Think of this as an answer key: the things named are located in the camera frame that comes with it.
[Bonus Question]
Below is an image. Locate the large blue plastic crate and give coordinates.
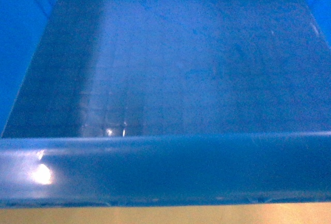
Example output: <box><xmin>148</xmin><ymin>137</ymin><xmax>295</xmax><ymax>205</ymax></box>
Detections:
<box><xmin>1</xmin><ymin>0</ymin><xmax>330</xmax><ymax>208</ymax></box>

